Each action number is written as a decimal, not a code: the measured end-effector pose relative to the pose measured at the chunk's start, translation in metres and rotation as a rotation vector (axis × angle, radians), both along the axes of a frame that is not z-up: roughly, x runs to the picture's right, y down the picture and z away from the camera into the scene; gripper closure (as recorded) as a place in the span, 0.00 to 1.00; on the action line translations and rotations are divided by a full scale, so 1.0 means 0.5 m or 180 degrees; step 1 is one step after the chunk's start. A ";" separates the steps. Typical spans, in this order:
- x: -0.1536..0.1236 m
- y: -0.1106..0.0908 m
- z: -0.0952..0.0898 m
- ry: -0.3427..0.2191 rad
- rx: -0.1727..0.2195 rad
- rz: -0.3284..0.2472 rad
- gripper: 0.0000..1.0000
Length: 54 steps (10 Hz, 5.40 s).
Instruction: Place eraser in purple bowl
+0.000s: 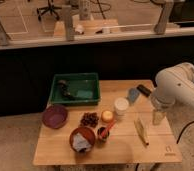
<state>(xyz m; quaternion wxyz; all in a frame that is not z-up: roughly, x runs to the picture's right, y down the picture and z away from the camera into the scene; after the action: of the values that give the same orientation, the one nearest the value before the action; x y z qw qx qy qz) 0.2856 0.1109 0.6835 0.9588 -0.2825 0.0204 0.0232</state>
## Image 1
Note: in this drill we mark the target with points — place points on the grey crumpled cloth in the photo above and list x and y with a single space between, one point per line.
80 143

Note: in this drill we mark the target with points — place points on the wooden table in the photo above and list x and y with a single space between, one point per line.
123 146

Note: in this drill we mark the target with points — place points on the teal cloth in tray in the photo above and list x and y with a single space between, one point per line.
83 94

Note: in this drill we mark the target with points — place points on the bunch of dark grapes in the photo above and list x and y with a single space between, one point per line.
89 119

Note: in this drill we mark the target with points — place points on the black office chair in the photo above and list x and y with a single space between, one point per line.
51 8

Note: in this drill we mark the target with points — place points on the red-brown bowl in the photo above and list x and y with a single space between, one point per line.
87 133

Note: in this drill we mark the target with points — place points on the small dark cup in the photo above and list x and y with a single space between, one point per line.
99 131

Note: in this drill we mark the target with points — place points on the dark object in tray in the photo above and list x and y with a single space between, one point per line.
64 90

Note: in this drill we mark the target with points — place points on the black eraser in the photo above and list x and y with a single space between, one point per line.
144 90

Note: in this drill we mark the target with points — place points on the yellow banana-shaped brush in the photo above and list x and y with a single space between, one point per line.
141 130

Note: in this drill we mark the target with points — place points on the yellow round fruit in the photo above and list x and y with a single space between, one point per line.
107 116

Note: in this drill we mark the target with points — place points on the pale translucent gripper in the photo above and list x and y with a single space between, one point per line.
158 116

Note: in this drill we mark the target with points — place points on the purple bowl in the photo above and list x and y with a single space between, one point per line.
55 116

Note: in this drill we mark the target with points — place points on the green plastic tray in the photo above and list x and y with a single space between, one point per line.
75 82

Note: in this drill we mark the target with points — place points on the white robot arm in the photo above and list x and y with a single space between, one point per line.
172 84

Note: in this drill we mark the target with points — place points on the white cylindrical cup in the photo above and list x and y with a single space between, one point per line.
121 105

